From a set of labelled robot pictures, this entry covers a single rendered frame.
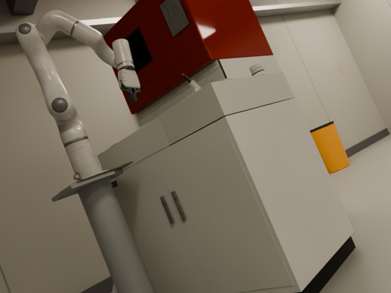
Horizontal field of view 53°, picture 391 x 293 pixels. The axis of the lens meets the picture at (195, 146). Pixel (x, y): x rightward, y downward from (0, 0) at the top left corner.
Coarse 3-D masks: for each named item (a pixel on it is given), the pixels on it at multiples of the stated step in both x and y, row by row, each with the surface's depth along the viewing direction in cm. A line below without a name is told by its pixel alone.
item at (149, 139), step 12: (156, 120) 180; (144, 132) 186; (156, 132) 181; (120, 144) 200; (132, 144) 194; (144, 144) 188; (156, 144) 183; (168, 144) 178; (108, 156) 208; (120, 156) 202; (132, 156) 196; (144, 156) 190; (108, 168) 211
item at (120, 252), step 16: (96, 176) 174; (112, 176) 189; (64, 192) 175; (80, 192) 183; (96, 192) 181; (112, 192) 186; (96, 208) 180; (112, 208) 182; (96, 224) 181; (112, 224) 180; (112, 240) 179; (128, 240) 182; (112, 256) 179; (128, 256) 180; (112, 272) 180; (128, 272) 178; (144, 272) 183; (112, 288) 180; (128, 288) 178; (144, 288) 180
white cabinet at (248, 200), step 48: (192, 144) 169; (240, 144) 155; (288, 144) 180; (144, 192) 195; (192, 192) 174; (240, 192) 157; (288, 192) 167; (336, 192) 197; (144, 240) 203; (192, 240) 181; (240, 240) 163; (288, 240) 155; (336, 240) 181; (192, 288) 188; (240, 288) 168; (288, 288) 153
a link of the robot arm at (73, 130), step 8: (56, 120) 192; (72, 120) 193; (80, 120) 196; (64, 128) 191; (72, 128) 186; (80, 128) 188; (64, 136) 185; (72, 136) 184; (80, 136) 185; (64, 144) 186
